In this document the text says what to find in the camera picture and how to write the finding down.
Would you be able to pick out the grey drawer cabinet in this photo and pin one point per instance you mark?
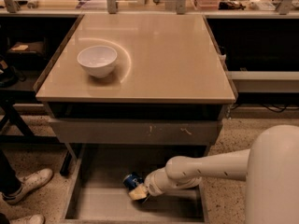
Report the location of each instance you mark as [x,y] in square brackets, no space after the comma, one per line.
[167,69]

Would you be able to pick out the dark trouser leg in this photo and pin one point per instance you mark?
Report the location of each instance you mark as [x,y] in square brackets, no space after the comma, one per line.
[7,176]

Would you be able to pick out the white shoe lower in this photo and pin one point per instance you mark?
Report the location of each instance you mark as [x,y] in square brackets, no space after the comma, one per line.
[34,219]

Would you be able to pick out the white ceramic bowl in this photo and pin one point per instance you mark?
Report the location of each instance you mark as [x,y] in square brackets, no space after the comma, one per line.
[98,61]

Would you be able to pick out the open grey middle drawer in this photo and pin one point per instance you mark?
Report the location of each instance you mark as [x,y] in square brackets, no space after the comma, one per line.
[98,196]

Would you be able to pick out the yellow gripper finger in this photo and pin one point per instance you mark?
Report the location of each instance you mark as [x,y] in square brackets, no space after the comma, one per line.
[139,193]

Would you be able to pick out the black table leg frame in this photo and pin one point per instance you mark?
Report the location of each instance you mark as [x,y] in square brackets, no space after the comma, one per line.
[27,136]

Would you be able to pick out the closed grey top drawer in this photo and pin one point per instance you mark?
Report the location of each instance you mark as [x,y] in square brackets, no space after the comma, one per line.
[136,132]

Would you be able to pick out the blue pepsi can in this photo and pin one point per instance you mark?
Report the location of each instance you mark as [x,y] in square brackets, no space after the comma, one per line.
[132,181]

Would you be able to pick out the white shoe upper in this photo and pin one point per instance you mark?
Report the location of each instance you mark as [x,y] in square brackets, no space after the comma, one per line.
[30,183]

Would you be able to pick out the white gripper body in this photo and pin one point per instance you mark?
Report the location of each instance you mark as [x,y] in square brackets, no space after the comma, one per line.
[151,182]

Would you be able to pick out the white shoe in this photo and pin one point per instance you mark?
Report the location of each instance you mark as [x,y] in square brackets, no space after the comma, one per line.
[34,219]
[30,183]

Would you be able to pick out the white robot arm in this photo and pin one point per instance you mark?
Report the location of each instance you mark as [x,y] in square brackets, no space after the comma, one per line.
[270,169]

